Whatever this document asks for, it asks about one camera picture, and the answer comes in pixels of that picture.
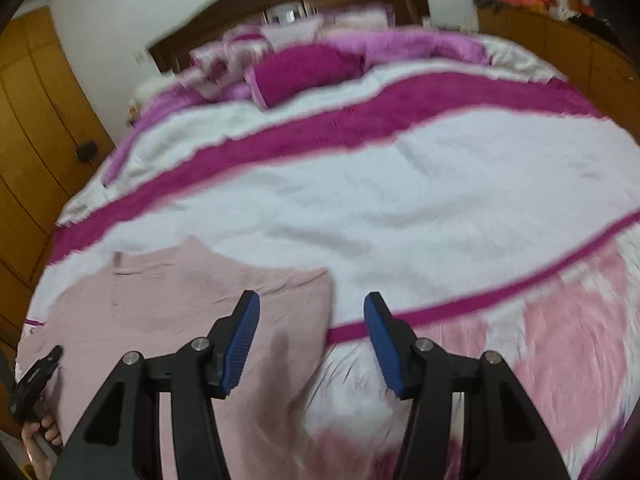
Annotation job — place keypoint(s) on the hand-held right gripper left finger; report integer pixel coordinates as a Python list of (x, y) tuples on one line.
[(240, 340)]

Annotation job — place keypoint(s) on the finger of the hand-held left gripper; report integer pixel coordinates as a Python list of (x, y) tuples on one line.
[(47, 362)]

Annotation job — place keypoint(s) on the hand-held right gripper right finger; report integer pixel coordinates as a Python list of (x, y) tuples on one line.
[(385, 345)]

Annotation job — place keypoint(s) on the pink knitted garment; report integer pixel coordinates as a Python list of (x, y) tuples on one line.
[(165, 310)]

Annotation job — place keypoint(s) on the person's left hand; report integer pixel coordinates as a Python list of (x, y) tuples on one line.
[(46, 432)]

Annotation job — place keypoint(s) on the white magenta striped blanket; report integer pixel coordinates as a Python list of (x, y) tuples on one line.
[(400, 185)]

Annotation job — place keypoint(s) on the small black wardrobe fitting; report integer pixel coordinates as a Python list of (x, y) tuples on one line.
[(87, 151)]

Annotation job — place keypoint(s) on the wooden wardrobe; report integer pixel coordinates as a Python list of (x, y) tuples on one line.
[(35, 135)]

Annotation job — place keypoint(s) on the purple pink quilt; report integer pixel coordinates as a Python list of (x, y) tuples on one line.
[(305, 70)]

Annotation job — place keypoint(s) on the pale pink pillow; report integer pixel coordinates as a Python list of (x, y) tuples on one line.
[(300, 27)]

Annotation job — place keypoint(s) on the dark wooden headboard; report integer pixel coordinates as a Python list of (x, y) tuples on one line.
[(220, 5)]

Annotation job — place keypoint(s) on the low wooden cabinet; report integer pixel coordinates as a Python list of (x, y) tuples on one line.
[(575, 50)]

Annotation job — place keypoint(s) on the white wall switch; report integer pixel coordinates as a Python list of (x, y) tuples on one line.
[(141, 57)]

